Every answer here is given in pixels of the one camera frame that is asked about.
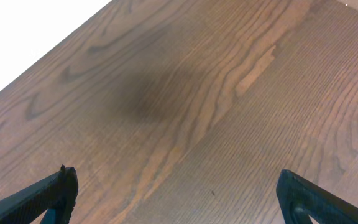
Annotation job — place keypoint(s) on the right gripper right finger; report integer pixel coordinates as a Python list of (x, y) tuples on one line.
[(301, 201)]

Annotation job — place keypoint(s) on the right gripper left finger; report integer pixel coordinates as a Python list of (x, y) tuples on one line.
[(54, 197)]

